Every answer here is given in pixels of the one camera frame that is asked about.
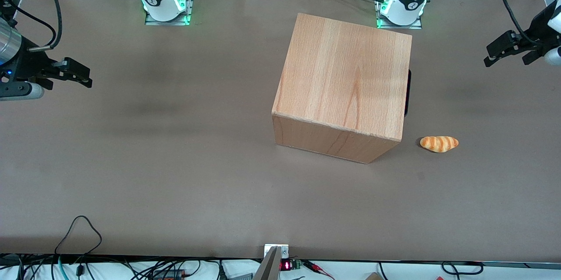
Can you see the aluminium camera bar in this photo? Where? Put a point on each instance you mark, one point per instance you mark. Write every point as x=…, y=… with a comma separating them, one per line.
x=268, y=269

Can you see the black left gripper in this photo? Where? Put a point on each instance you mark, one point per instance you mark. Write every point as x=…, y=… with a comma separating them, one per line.
x=531, y=41

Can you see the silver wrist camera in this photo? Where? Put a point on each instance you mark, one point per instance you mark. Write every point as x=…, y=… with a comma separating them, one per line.
x=30, y=90

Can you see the brown cardboard piece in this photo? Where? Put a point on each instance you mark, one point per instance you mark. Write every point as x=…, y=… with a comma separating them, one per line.
x=372, y=276

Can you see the red digit display module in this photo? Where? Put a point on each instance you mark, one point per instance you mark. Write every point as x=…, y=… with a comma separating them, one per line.
x=285, y=265

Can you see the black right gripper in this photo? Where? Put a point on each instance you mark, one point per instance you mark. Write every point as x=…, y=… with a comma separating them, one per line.
x=30, y=64

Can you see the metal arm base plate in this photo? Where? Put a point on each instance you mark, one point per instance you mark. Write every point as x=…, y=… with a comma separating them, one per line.
x=189, y=8
x=416, y=26

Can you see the orange and black device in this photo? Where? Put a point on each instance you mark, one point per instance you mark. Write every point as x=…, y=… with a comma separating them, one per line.
x=168, y=274

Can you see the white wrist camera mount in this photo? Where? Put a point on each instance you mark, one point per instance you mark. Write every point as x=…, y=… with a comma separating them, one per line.
x=553, y=56

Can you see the red and black clip lead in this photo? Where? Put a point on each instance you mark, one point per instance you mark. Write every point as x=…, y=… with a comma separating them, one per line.
x=317, y=267

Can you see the toy croissant bread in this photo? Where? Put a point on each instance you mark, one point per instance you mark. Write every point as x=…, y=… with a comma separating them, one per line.
x=438, y=143

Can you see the light wooden drawer cabinet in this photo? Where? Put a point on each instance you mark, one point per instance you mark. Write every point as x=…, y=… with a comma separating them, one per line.
x=342, y=74

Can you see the small metal mounting bracket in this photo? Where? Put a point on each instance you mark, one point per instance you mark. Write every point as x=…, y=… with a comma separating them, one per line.
x=285, y=250

